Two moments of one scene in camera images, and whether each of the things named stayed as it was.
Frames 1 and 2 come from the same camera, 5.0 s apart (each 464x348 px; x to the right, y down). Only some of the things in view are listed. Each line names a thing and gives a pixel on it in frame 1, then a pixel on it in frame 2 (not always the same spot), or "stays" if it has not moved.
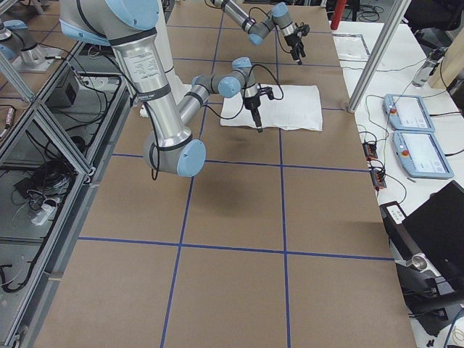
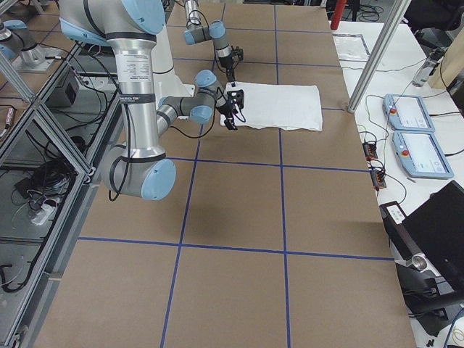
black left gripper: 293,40 → 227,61
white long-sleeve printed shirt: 296,107 stays
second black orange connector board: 378,179 stays
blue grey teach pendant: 407,112 stays
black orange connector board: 370,150 stays
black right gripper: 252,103 → 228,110
